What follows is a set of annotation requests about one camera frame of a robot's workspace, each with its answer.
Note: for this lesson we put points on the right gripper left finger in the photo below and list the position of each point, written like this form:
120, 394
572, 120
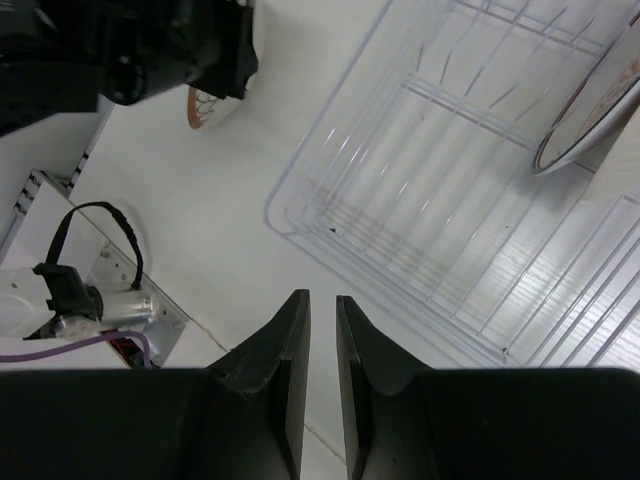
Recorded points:
255, 403

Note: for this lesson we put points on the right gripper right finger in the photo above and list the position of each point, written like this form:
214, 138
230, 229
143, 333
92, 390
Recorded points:
386, 428

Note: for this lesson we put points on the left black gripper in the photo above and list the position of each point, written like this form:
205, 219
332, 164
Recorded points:
154, 46

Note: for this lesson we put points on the flower pattern plate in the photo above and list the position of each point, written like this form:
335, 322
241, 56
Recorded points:
204, 109
614, 158

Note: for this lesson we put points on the glass plate orange sunburst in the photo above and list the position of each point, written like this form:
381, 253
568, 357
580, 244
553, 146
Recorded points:
604, 99

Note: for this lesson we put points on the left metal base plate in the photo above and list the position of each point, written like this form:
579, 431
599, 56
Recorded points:
149, 323

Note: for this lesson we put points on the white wire dish rack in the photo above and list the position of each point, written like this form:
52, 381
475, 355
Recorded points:
415, 185

